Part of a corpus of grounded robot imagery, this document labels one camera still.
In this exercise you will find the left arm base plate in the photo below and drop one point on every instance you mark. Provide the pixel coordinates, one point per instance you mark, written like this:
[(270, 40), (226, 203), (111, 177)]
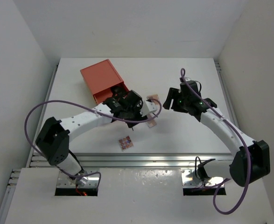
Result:
[(90, 180)]

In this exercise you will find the aluminium rail frame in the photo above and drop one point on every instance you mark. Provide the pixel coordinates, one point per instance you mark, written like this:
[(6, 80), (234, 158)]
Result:
[(146, 160)]

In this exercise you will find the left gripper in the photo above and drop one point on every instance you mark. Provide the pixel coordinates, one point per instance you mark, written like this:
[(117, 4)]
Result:
[(138, 107)]

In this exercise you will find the orange drawer cabinet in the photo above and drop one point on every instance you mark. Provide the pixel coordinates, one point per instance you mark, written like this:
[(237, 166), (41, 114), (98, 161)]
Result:
[(100, 76)]

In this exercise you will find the round-pan eyeshadow palette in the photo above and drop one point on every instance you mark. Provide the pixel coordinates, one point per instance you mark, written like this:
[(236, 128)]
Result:
[(125, 143)]

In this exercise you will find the small square brown eyeshadow palette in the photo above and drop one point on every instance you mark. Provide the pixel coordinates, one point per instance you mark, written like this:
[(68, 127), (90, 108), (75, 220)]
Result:
[(155, 96)]

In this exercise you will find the black fan makeup brush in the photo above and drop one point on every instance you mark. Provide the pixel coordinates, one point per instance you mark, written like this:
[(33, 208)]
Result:
[(118, 92)]

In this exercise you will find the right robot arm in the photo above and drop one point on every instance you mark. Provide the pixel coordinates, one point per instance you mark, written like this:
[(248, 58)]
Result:
[(251, 158)]

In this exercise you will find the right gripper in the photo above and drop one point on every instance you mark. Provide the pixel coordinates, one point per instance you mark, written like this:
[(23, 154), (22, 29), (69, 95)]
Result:
[(167, 105)]

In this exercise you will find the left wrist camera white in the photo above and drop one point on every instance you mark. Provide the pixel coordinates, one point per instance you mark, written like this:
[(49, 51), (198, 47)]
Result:
[(148, 108)]

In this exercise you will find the long brown eyeshadow palette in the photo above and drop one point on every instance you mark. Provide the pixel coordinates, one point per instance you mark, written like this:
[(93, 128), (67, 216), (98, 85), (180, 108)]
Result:
[(151, 123)]

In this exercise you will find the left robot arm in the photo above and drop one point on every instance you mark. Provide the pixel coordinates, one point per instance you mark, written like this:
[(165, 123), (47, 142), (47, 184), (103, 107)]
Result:
[(55, 135)]

